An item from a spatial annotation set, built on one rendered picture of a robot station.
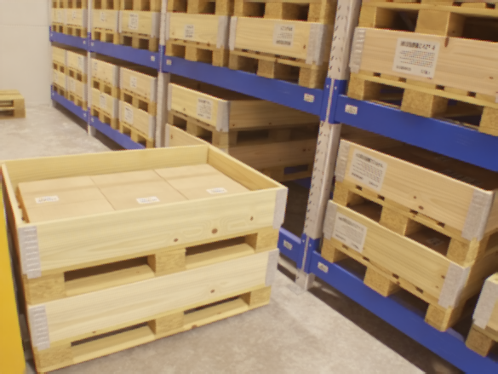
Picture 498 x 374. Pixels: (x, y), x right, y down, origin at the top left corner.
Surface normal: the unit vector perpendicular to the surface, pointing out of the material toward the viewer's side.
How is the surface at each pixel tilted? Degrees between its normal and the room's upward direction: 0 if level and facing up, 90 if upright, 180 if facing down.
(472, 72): 90
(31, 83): 90
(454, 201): 90
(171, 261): 90
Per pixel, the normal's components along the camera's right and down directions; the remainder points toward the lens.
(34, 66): 0.62, 0.33
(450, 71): -0.79, 0.14
